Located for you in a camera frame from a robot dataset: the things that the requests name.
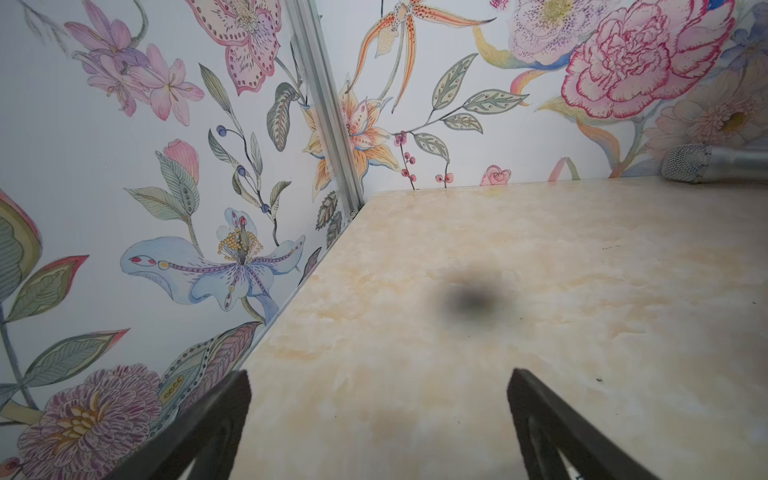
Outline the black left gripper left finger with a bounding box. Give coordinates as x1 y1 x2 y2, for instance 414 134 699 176
107 370 251 479

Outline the aluminium corner post left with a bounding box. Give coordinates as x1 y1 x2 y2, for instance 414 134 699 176
285 0 364 218

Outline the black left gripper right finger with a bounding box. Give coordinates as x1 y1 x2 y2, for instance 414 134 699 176
507 368 656 479

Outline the silver microphone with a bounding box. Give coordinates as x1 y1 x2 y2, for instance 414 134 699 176
660 144 767 184

